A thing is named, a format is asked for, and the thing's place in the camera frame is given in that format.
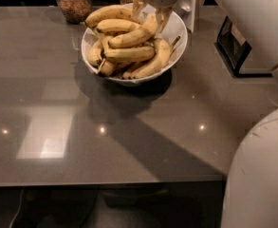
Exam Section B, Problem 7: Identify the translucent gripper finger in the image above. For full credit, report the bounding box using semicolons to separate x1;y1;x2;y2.
156;7;173;33
132;0;146;19

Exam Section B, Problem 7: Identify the diagonal yellow banana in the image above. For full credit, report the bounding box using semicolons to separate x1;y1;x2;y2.
108;13;158;48

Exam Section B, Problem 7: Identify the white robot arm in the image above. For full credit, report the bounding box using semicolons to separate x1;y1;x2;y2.
215;0;278;228

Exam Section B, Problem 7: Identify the white bowl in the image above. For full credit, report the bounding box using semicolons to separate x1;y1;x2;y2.
81;7;188;86

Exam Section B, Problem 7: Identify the top yellow banana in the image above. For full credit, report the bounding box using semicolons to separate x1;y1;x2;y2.
83;5;143;29

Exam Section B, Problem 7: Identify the right curved yellow banana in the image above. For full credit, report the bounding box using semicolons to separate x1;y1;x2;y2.
131;36;180;79

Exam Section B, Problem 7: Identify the middle horizontal yellow banana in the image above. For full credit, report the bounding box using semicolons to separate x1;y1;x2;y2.
104;46;155;62

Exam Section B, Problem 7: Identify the left small yellow banana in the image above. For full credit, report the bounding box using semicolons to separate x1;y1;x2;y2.
87;40;102;67

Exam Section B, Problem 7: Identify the lower left yellow banana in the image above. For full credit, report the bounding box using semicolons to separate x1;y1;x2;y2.
98;59;116;76

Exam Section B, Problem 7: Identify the white stand with scoop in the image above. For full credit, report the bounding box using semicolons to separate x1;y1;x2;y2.
176;0;198;33

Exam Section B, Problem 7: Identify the glass jar with nuts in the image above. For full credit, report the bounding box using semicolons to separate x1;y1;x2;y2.
56;0;93;24

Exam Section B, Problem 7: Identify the black napkin holder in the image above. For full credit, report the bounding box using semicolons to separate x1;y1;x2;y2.
214;16;271;78

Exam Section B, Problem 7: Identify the white cable under table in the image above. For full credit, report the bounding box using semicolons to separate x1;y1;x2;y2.
9;187;27;228

